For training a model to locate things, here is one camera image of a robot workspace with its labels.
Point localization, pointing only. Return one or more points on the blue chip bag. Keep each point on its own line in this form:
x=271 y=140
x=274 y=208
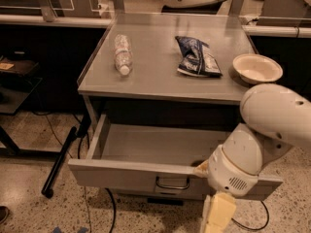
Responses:
x=198 y=60

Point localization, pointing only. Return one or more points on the grey metal drawer cabinet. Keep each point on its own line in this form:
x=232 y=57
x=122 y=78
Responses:
x=155 y=93

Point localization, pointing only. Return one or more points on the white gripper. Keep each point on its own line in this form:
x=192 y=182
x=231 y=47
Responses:
x=226 y=176

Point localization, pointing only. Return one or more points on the black table leg bar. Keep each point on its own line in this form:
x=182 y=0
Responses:
x=47 y=188

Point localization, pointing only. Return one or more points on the dark shoe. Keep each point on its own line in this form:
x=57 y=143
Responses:
x=4 y=212

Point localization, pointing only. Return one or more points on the clear plastic water bottle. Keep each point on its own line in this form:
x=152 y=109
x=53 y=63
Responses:
x=123 y=55

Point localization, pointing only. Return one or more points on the grey top drawer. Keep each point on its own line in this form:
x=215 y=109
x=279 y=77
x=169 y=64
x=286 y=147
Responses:
x=146 y=160

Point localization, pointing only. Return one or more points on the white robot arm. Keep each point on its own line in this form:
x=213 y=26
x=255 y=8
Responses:
x=275 y=119

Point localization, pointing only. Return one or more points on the white ledge rail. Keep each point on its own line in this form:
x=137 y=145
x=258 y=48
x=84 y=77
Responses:
x=81 y=22

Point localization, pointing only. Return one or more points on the white bowl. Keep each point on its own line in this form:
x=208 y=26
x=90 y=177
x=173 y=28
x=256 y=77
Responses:
x=255 y=68

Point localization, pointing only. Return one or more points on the black side table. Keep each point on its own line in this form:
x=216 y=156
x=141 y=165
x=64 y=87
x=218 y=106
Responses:
x=17 y=81

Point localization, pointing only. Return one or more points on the black office chair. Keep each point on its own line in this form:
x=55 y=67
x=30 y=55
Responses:
x=206 y=8

